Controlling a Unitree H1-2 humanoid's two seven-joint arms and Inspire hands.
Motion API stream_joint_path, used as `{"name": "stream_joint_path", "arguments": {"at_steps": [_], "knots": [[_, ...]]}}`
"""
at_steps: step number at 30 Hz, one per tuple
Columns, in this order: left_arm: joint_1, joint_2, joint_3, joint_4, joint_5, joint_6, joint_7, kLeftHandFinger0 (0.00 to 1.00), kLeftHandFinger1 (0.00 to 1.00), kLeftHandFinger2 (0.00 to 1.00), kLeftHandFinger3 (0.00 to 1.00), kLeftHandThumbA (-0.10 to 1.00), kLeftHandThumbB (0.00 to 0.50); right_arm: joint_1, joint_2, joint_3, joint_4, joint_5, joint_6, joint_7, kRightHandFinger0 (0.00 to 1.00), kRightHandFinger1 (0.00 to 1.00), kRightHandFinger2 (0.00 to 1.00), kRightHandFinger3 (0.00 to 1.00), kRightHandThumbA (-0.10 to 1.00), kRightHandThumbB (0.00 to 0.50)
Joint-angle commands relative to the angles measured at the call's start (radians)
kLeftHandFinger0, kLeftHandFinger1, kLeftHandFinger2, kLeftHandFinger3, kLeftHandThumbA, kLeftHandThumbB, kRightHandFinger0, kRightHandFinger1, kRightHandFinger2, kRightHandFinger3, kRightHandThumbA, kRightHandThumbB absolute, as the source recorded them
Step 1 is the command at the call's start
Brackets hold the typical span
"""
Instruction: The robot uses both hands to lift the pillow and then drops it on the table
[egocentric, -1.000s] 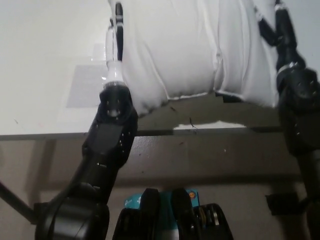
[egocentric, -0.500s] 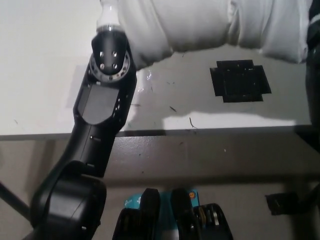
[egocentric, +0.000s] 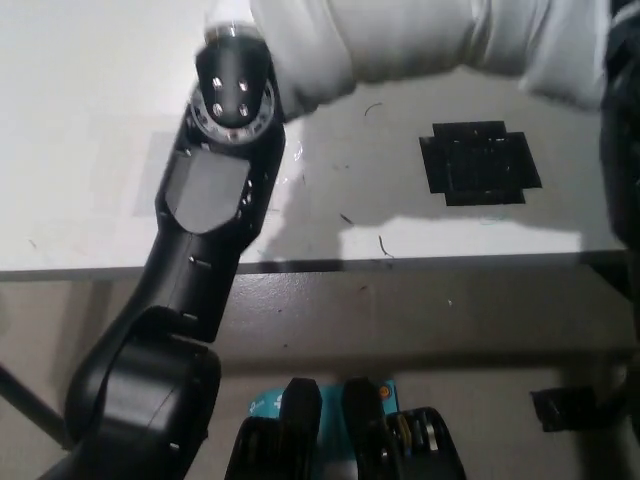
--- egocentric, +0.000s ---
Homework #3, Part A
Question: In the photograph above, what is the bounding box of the black tape square patch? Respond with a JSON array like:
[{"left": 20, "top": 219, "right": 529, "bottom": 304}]
[{"left": 418, "top": 119, "right": 544, "bottom": 208}]

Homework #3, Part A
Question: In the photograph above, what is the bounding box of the black diagonal metal rod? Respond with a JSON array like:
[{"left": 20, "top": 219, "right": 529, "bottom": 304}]
[{"left": 0, "top": 363, "right": 72, "bottom": 447}]

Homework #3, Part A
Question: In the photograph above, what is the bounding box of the large clear tape sheet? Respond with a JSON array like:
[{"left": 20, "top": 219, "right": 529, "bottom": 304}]
[{"left": 133, "top": 130, "right": 176, "bottom": 217}]

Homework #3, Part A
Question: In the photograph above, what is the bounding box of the white square pillow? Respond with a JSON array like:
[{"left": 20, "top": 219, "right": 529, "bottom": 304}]
[{"left": 248, "top": 0, "right": 610, "bottom": 122}]

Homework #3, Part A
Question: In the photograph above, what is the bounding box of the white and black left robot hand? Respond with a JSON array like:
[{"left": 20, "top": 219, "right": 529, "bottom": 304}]
[{"left": 204, "top": 0, "right": 258, "bottom": 30}]

